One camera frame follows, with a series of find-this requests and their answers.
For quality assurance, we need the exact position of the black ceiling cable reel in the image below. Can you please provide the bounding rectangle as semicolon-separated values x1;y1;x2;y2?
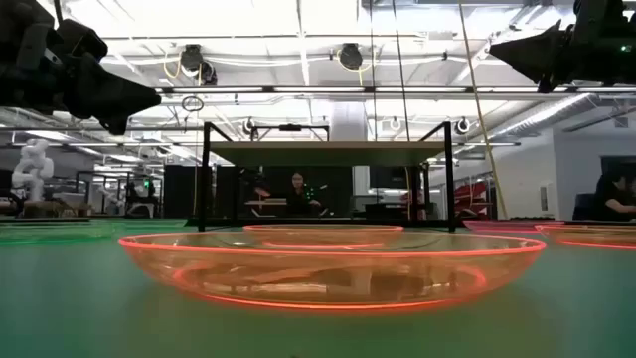
178;43;219;86
337;43;365;72

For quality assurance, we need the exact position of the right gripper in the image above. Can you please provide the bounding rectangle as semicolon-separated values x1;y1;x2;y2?
489;19;636;94

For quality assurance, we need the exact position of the black cable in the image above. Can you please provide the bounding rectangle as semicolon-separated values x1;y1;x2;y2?
392;0;412;143
368;0;377;143

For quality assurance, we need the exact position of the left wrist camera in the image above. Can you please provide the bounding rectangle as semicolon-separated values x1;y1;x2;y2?
54;18;109;64

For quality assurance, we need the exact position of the transparent orange plastic plate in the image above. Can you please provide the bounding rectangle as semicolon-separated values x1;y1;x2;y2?
241;223;404;250
117;231;548;312
535;223;636;251

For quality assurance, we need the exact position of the yellow cable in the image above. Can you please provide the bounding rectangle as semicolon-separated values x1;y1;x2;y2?
456;0;510;220

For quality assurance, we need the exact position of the wooden shelf with black frame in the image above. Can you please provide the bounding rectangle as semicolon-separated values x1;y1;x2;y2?
197;120;457;234

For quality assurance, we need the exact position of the red storage rack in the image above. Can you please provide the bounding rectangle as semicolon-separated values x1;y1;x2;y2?
452;181;494;219

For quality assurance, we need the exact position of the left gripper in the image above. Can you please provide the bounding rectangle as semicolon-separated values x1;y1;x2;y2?
0;49;163;136

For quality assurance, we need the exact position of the white robot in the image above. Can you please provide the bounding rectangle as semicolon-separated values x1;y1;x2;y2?
10;137;55;204

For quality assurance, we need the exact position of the person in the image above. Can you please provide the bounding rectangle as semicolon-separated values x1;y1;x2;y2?
285;171;324;218
593;171;636;223

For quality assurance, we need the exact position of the blue office chair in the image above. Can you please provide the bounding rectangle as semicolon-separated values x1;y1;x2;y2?
570;192;598;223

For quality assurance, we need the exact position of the green table mat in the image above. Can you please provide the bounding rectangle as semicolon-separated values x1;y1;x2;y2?
0;218;636;358

